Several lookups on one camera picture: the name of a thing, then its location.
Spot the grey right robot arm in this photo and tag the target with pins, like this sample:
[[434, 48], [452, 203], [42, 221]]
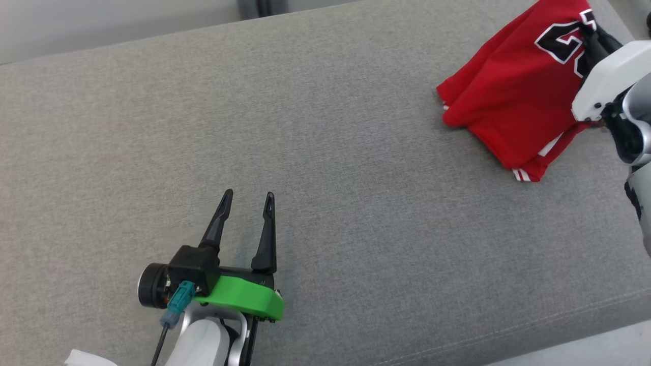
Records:
[[638, 132]]

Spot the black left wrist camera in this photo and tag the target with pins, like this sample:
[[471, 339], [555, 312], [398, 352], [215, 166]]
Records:
[[196, 264]]

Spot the grey fabric sofa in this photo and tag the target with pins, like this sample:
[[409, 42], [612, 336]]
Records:
[[325, 178]]

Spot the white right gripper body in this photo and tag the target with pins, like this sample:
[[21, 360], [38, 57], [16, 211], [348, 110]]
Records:
[[610, 81]]

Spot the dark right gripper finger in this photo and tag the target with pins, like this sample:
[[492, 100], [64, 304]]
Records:
[[594, 53], [609, 41]]

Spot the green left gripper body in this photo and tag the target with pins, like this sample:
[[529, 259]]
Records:
[[244, 297]]

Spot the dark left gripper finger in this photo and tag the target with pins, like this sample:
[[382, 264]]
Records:
[[216, 229], [267, 244]]

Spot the dark grey background post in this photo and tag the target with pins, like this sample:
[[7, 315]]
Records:
[[262, 7]]

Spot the red garment white striped hem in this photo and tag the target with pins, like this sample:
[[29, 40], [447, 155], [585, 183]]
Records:
[[508, 86]]

